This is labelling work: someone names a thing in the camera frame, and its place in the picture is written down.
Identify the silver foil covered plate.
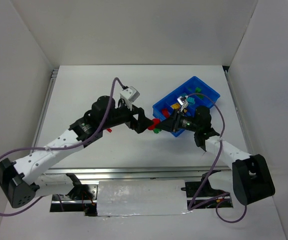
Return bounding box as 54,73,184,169
97,179,188,217

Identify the green and cyan lego stack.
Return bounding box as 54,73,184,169
187,97,195,105

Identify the green curved lego piece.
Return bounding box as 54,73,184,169
153,128,161,134

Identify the orange yellow lego brick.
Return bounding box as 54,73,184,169
171,102,181,110

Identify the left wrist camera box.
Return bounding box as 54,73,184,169
120,86,140,106

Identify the red rectangular lego brick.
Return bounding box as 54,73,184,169
161,108,170,118

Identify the red oval lego piece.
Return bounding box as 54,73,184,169
147,118,161,131

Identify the aluminium table edge rail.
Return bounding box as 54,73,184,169
42,167,234,182

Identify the blue plastic sorting bin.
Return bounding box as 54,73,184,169
150,76,220,140

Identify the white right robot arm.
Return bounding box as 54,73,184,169
156,106,276,206

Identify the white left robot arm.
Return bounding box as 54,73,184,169
0,95,153,209

